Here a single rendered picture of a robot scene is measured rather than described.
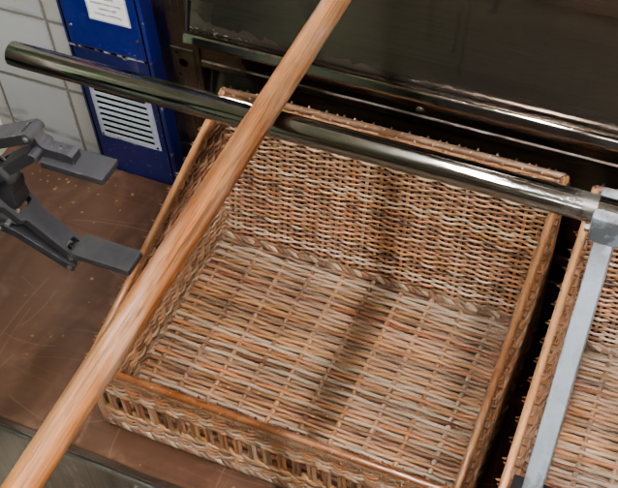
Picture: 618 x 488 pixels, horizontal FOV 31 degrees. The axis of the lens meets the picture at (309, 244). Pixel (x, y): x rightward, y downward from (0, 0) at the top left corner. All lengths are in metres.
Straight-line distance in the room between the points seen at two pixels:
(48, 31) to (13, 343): 0.52
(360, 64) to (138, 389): 0.55
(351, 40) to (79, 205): 0.64
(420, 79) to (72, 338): 0.69
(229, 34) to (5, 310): 0.59
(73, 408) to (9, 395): 0.81
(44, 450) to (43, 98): 1.19
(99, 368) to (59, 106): 1.12
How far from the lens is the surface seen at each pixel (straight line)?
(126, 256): 1.19
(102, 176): 1.08
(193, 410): 1.55
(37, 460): 0.97
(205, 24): 1.70
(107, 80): 1.31
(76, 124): 2.08
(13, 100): 2.14
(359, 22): 1.60
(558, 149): 1.63
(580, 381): 1.72
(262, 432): 1.51
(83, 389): 0.99
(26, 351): 1.83
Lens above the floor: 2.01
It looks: 50 degrees down
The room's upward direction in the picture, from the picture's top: 6 degrees counter-clockwise
